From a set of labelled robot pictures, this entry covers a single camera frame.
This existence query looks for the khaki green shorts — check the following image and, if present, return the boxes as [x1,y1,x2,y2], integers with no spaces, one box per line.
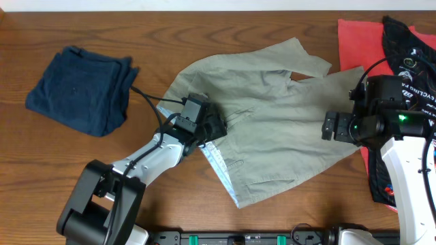
[157,38,364,208]

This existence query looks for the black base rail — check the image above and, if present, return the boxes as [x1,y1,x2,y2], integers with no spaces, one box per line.
[149,230,401,245]

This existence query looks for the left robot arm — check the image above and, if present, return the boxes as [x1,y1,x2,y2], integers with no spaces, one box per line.
[56,101,227,244]

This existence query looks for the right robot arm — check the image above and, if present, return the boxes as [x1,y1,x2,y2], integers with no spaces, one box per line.
[322,75,435,244]

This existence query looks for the red orange t-shirt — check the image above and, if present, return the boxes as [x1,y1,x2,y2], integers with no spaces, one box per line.
[337,18,436,214]

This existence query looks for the folded navy blue garment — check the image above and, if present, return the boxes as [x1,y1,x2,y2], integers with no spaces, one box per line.
[25,46,139,137]

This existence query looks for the black printed cycling jersey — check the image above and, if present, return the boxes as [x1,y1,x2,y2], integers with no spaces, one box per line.
[368,16,435,208]

